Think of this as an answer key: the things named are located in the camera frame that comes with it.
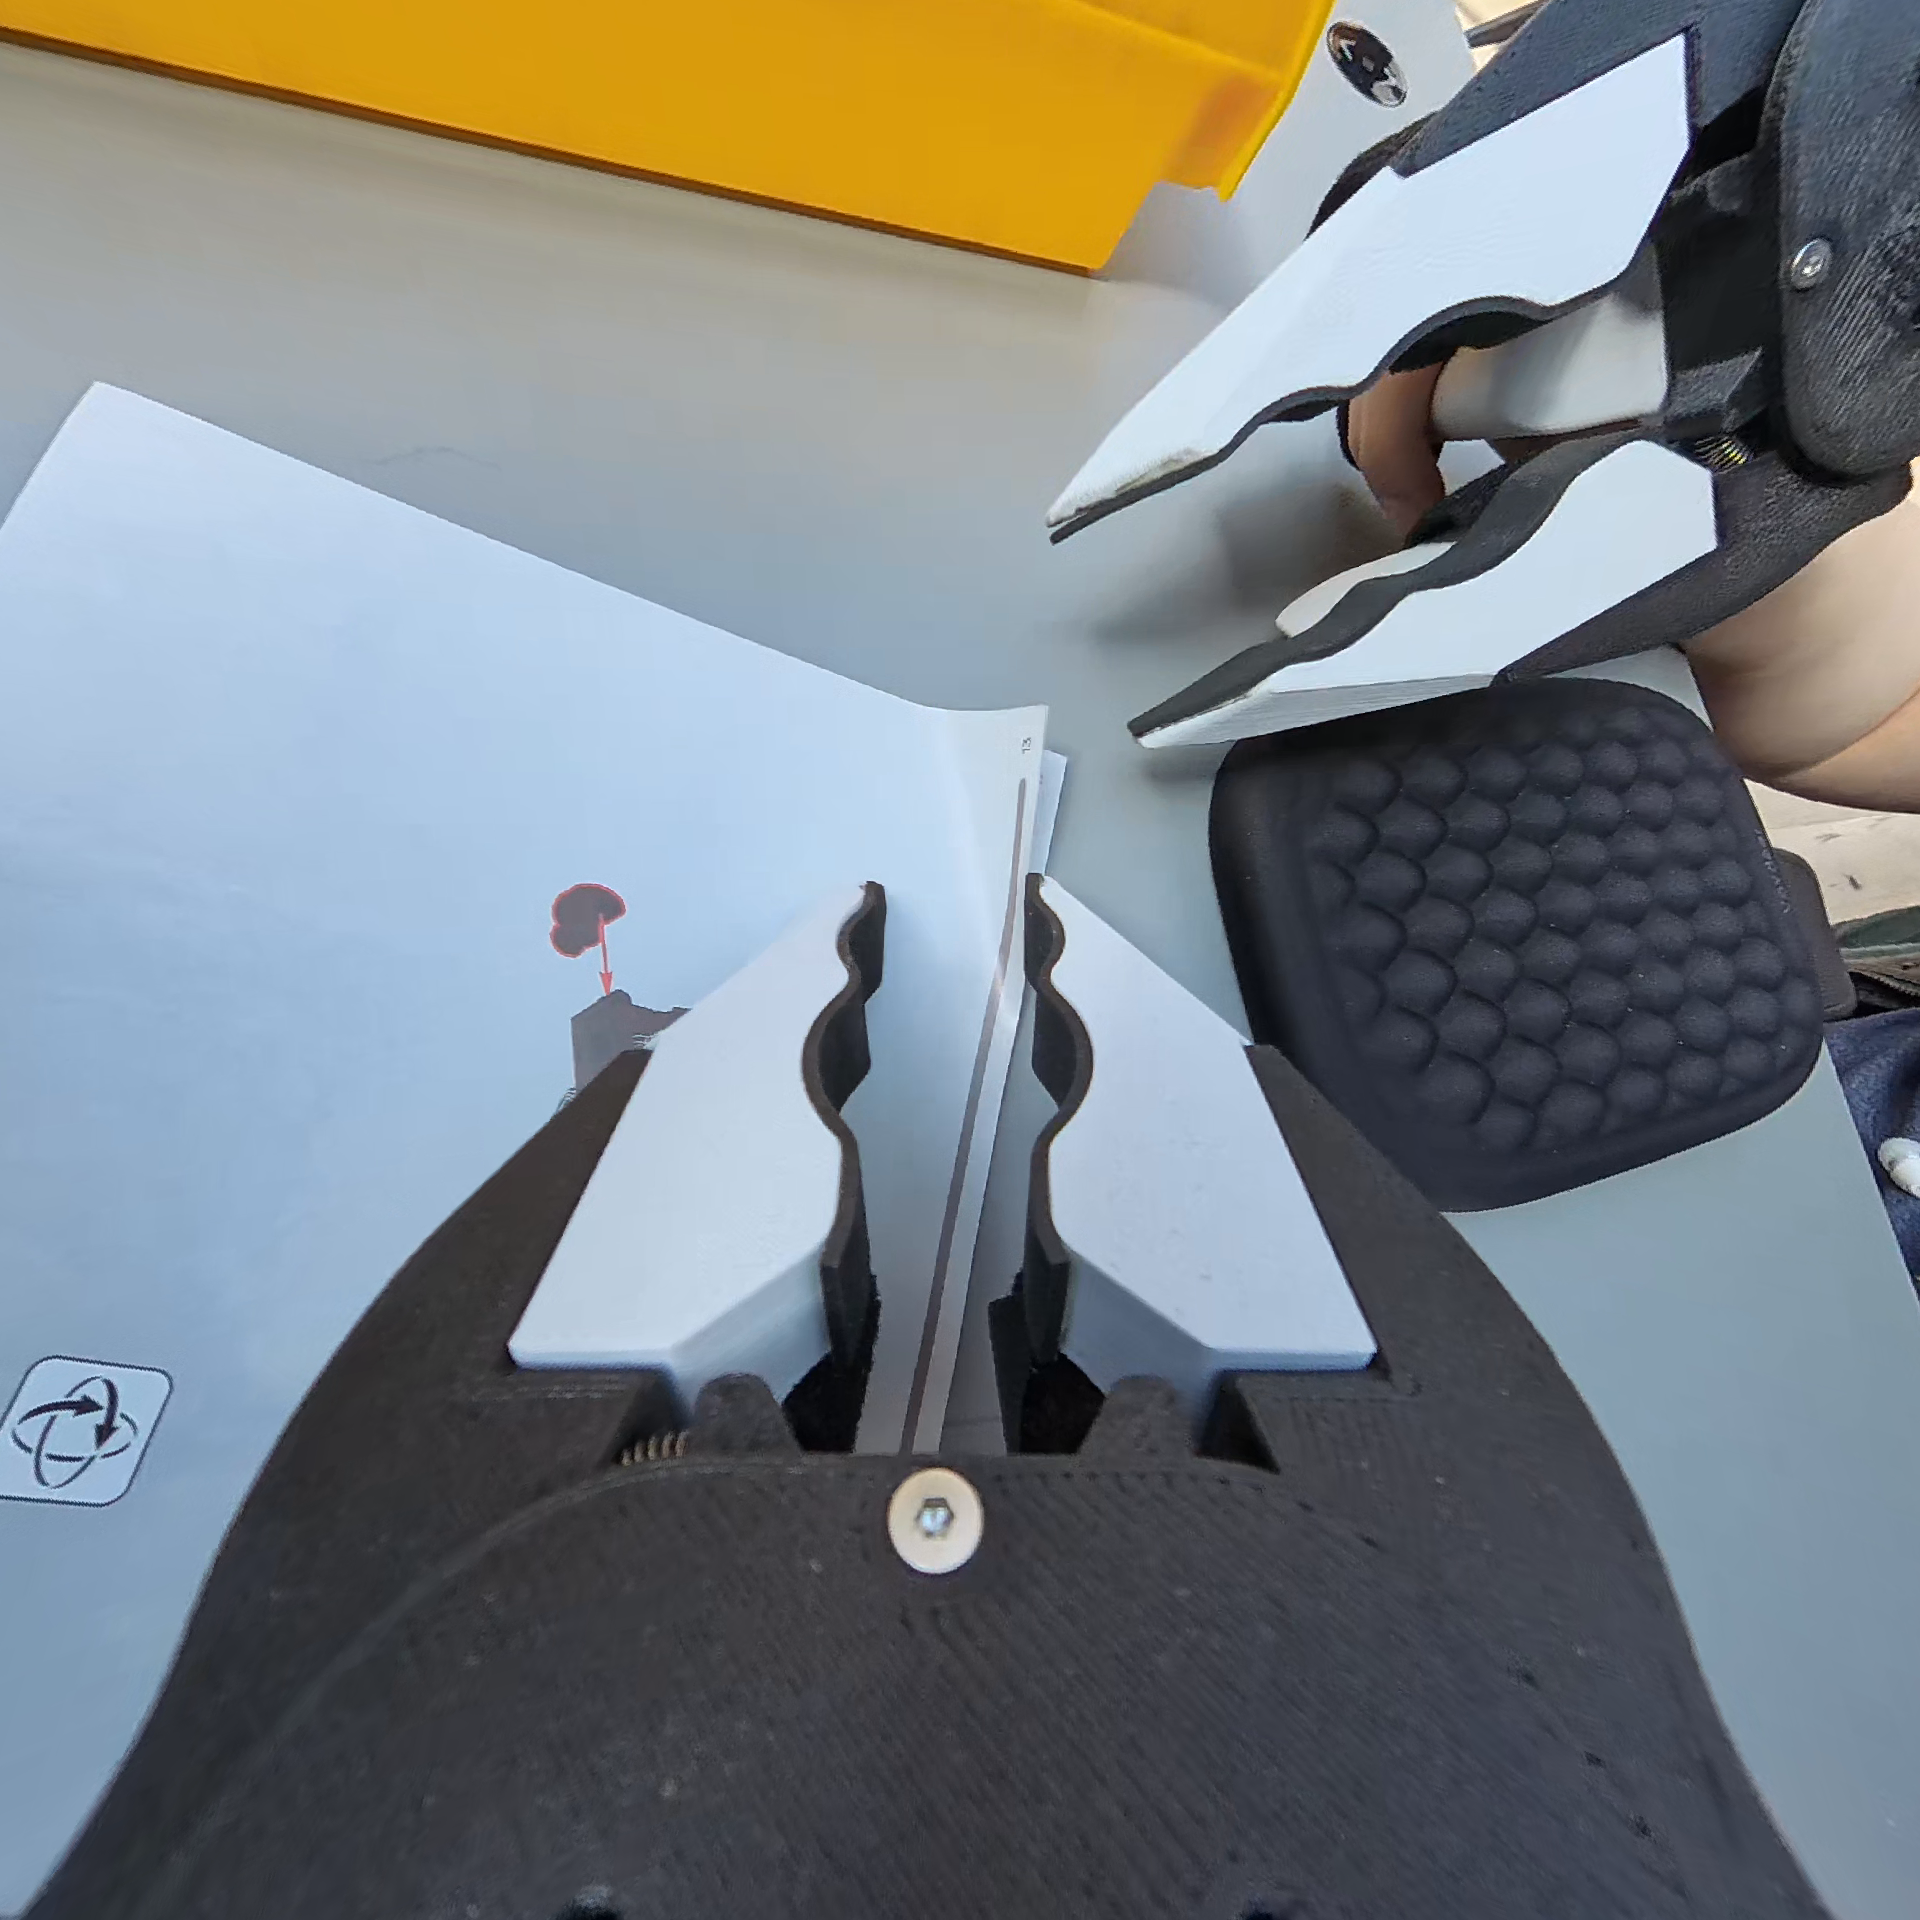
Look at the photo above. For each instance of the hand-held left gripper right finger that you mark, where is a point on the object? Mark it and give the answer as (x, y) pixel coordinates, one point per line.
(1202, 1202)

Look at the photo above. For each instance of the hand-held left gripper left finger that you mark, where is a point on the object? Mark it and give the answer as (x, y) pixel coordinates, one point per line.
(692, 1202)

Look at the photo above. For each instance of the person's blue jeans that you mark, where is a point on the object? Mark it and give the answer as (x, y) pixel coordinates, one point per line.
(1882, 1081)

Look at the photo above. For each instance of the black textured wrist pad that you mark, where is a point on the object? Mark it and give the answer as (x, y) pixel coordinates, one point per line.
(1500, 931)

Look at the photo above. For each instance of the person's right hand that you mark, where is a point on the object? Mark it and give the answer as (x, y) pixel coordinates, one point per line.
(1830, 706)

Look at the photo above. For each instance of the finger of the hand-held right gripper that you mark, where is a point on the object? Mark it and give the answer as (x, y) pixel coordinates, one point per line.
(1576, 587)
(1470, 225)

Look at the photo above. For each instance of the building instruction booklet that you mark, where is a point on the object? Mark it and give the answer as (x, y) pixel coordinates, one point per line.
(301, 750)

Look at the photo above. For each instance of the yellow plastic bin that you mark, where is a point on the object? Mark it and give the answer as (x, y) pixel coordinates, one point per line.
(599, 90)

